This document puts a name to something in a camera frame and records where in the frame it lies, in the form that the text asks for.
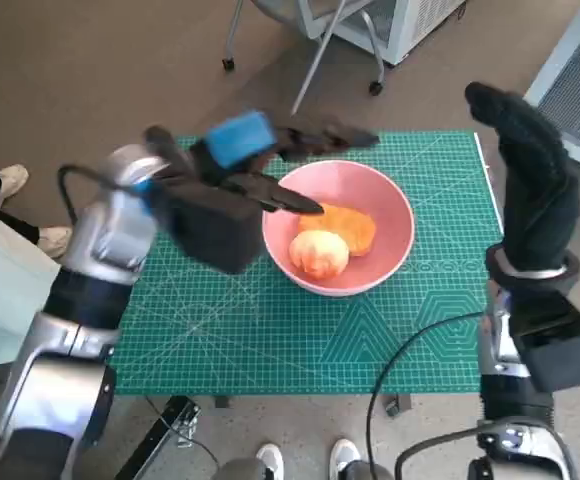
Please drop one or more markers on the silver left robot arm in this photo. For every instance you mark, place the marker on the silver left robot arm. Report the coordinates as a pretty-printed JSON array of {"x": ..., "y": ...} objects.
[{"x": 105, "y": 235}]

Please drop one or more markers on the white vented cabinet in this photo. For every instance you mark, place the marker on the white vented cabinet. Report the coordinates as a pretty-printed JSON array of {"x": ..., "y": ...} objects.
[{"x": 420, "y": 25}]

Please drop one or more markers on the pink bowl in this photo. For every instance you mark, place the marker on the pink bowl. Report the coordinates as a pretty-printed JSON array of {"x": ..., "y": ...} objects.
[{"x": 385, "y": 200}]

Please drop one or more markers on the grey office chair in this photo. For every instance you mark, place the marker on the grey office chair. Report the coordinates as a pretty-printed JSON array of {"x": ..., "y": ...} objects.
[{"x": 318, "y": 60}]

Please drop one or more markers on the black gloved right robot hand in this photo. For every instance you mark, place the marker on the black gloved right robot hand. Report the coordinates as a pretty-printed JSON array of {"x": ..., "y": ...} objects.
[{"x": 540, "y": 200}]

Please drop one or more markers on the black stand with metal clamp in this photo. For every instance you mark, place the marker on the black stand with metal clamp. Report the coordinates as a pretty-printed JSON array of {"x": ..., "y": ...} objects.
[{"x": 160, "y": 435}]

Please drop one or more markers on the long orange toy bread loaf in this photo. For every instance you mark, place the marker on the long orange toy bread loaf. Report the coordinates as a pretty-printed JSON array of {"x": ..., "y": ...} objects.
[{"x": 350, "y": 227}]

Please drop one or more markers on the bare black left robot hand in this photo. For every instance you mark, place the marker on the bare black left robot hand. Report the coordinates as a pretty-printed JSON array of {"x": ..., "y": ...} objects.
[{"x": 240, "y": 140}]

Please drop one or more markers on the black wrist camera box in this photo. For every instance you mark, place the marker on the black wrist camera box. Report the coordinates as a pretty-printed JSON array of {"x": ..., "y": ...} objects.
[
  {"x": 555, "y": 340},
  {"x": 215, "y": 230}
]

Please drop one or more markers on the white shoe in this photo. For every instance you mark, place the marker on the white shoe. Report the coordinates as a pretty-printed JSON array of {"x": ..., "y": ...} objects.
[
  {"x": 270, "y": 462},
  {"x": 345, "y": 457}
]

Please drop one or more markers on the green cutting mat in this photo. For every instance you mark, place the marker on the green cutting mat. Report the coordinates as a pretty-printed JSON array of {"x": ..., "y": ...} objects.
[{"x": 270, "y": 340}]

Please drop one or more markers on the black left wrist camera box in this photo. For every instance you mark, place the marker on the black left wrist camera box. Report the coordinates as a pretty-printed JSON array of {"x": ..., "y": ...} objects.
[{"x": 215, "y": 230}]

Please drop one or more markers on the round toy bread bun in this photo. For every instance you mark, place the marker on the round toy bread bun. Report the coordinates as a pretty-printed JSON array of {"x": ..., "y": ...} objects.
[{"x": 317, "y": 252}]

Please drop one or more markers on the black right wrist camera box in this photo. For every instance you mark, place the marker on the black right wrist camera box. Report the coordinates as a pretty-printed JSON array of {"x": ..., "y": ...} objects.
[{"x": 555, "y": 340}]

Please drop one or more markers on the person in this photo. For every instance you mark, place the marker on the person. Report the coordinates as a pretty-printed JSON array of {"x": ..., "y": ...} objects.
[{"x": 0, "y": 280}]

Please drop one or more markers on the black table bracket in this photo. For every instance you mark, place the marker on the black table bracket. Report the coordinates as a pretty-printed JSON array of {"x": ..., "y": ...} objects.
[
  {"x": 224, "y": 401},
  {"x": 399, "y": 404}
]

